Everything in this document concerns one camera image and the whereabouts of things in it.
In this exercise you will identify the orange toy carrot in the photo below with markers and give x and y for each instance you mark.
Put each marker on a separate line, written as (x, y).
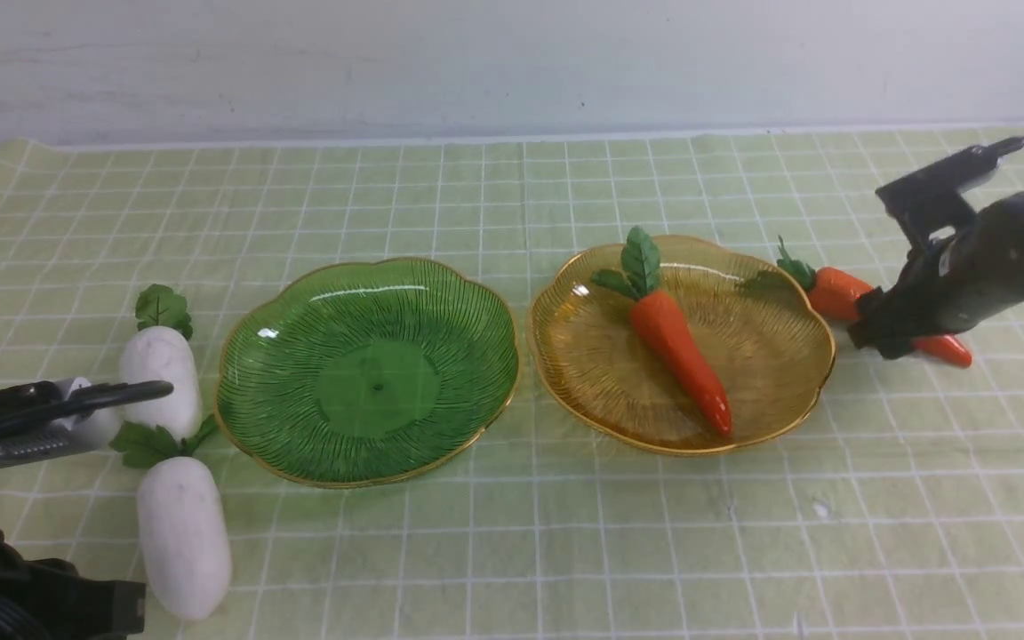
(834, 293)
(662, 326)

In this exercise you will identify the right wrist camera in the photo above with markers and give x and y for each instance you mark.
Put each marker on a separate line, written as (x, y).
(932, 198)

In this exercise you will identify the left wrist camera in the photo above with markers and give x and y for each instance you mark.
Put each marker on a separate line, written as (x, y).
(47, 419)

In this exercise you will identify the green plastic ribbed plate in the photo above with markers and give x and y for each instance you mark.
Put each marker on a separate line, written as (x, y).
(366, 373)

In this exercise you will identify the white toy radish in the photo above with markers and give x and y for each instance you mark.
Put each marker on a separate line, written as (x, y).
(160, 351)
(183, 537)

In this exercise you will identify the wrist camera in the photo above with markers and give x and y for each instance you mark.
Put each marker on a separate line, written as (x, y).
(47, 419)
(932, 198)

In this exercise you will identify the amber plastic ribbed plate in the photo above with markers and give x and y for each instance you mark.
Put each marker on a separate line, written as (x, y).
(751, 321)

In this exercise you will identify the green checkered tablecloth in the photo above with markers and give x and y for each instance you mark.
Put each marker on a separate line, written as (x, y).
(895, 512)

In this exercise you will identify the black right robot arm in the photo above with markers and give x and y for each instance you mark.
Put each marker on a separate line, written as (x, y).
(1003, 223)

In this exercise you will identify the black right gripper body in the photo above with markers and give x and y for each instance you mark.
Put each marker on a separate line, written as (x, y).
(945, 288)

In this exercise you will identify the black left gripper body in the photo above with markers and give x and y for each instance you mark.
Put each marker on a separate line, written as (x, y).
(49, 599)

